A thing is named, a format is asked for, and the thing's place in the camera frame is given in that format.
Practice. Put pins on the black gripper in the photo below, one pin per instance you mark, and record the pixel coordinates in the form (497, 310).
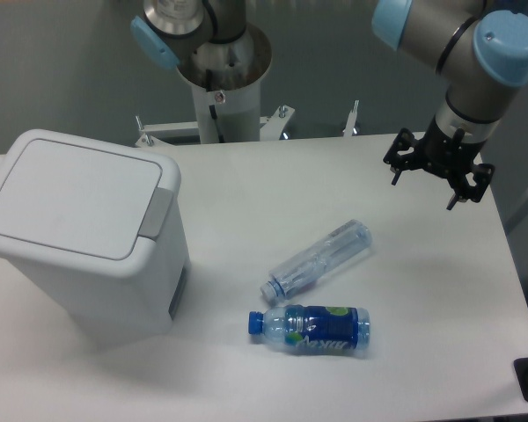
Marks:
(444, 156)

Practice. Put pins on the white push-top trash can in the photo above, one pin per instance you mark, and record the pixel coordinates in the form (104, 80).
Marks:
(97, 227)

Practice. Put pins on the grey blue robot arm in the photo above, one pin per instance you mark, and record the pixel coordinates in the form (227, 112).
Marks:
(481, 51)

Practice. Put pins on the clear empty plastic bottle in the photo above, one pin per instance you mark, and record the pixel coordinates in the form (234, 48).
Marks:
(293, 275)

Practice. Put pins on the blue label plastic bottle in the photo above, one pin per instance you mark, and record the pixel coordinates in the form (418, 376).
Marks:
(312, 329)

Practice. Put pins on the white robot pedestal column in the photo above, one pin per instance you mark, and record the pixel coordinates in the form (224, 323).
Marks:
(231, 72)

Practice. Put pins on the white metal base frame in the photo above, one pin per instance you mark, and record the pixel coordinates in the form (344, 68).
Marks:
(220, 123)

